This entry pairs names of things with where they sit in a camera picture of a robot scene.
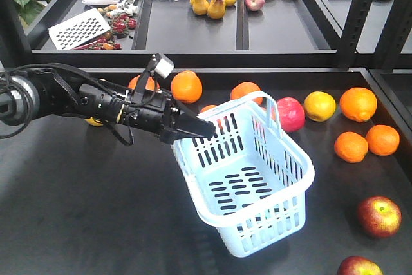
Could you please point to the yellow orange round fruit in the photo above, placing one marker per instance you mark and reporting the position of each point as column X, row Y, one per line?
column 319, row 106

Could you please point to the small mandarin orange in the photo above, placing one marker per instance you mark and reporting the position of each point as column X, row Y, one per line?
column 208, row 107

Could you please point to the large orange far right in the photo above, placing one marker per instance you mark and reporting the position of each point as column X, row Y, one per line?
column 358, row 104

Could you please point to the orange behind red apples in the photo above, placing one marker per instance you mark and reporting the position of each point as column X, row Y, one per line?
column 242, row 89

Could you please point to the black wooden fruit display stand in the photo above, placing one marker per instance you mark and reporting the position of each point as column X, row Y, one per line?
column 76, row 201

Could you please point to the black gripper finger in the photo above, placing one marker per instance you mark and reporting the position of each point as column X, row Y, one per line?
column 189, row 125

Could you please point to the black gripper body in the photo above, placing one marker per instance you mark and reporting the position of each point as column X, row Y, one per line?
column 155, row 112

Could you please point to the orange at back rail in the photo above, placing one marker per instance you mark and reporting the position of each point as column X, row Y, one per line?
column 186, row 87

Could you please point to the light blue plastic basket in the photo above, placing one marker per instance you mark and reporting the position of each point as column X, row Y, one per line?
column 249, row 180

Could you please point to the yellow pear-apple front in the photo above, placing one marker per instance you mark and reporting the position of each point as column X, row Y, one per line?
column 94, row 122

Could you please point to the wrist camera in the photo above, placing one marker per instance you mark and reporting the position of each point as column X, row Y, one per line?
column 161, row 65

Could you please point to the red apple near front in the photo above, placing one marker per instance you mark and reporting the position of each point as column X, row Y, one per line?
column 379, row 217

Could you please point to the small orange near edge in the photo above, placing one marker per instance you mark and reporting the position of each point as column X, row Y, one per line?
column 383, row 140

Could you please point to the red apple right of pair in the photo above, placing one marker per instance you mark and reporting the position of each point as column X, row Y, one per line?
column 291, row 114

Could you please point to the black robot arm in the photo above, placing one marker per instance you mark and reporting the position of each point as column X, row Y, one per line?
column 34, row 91

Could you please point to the small orange inner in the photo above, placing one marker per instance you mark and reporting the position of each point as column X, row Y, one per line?
column 351, row 147

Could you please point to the red apple front corner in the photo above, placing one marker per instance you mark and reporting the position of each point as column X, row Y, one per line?
column 358, row 265

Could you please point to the white perforated grater board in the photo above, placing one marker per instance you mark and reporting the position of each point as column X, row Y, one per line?
column 78, row 30

